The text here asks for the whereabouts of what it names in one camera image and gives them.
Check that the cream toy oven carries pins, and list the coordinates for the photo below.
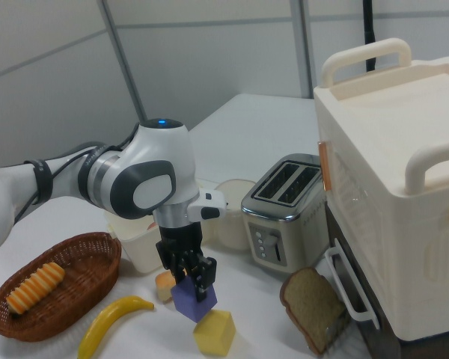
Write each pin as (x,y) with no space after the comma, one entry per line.
(396,168)

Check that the silver two-slot toaster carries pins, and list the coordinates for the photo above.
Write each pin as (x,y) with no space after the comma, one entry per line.
(284,228)

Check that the brown bread slice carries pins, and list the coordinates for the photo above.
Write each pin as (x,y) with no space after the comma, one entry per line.
(310,303)

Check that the brown wicker basket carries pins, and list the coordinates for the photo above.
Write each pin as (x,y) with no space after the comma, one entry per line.
(78,284)

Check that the purple cube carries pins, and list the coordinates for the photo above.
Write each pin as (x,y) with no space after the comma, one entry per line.
(189,303)

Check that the yellow banana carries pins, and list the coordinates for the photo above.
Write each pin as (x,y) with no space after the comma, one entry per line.
(104,321)

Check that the white lidded canister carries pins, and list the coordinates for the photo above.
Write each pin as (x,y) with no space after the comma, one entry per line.
(234,232)

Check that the golden bread roll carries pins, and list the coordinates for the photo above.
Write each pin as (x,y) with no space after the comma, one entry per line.
(164,286)

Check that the striped orange bread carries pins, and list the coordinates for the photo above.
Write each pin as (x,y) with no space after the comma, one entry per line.
(35,288)

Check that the white plastic box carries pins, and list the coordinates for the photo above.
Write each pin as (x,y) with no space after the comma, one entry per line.
(142,250)

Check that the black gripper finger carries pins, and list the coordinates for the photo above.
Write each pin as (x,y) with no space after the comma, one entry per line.
(208,273)
(179,276)

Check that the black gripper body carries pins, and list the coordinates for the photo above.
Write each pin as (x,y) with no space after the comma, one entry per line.
(179,239)

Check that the yellow cube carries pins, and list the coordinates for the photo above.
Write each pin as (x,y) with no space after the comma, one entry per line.
(213,333)

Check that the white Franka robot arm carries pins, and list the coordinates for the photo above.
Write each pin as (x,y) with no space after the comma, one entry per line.
(153,168)

